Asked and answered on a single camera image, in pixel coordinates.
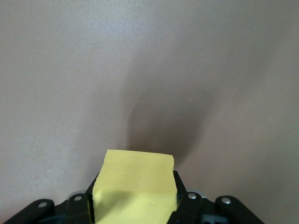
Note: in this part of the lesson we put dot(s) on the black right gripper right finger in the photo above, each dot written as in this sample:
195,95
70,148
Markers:
189,205

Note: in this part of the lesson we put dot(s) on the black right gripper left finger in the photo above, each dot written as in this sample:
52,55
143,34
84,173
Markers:
78,210

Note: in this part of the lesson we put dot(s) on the yellow foam cube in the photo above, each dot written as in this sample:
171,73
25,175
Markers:
135,182

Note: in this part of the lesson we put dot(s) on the brown paper table cover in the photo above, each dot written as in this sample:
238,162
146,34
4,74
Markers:
70,70

